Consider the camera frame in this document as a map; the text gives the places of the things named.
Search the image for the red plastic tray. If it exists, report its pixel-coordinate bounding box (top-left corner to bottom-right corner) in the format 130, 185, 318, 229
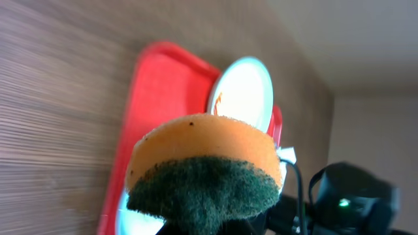
97, 42, 282, 235

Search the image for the orange green sponge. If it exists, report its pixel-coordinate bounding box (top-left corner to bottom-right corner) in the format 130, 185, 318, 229
125, 114, 283, 234

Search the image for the light blue plate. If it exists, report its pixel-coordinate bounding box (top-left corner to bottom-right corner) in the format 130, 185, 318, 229
115, 190, 165, 235
206, 56, 274, 133

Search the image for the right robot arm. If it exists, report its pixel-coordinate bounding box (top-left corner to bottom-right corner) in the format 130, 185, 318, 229
265, 162, 410, 235

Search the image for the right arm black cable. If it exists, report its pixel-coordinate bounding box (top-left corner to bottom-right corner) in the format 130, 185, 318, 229
279, 156, 327, 235

